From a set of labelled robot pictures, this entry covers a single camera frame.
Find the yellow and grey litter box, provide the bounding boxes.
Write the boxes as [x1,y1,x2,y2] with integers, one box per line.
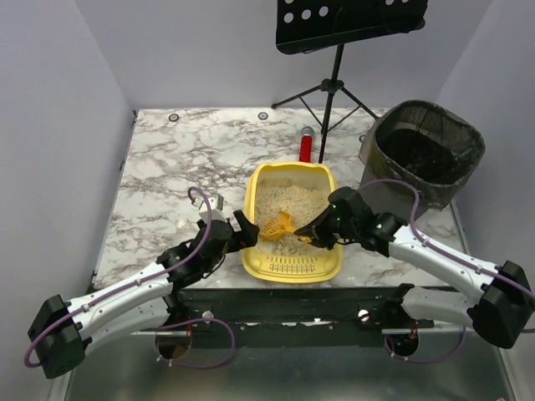
[242,161,344,284]

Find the orange litter scoop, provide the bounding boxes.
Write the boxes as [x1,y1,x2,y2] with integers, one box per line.
[259,211,312,244]

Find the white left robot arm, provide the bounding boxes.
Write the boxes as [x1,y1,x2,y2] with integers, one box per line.
[24,211,259,379]

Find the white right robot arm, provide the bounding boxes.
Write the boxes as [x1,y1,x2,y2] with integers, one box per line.
[295,186,534,349]

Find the cat litter granules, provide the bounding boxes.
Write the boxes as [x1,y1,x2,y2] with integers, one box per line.
[254,178,330,256]

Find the grey mesh waste bin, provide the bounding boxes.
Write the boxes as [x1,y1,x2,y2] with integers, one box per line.
[359,99,486,219]

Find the black music stand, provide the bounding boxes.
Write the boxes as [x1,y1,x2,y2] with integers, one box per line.
[271,0,428,162]

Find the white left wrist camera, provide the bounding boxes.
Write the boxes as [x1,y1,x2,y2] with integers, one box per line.
[196,194,227,224]

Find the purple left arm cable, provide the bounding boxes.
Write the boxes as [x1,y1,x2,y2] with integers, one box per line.
[23,186,208,368]

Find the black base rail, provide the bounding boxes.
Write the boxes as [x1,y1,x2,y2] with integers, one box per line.
[159,284,413,348]

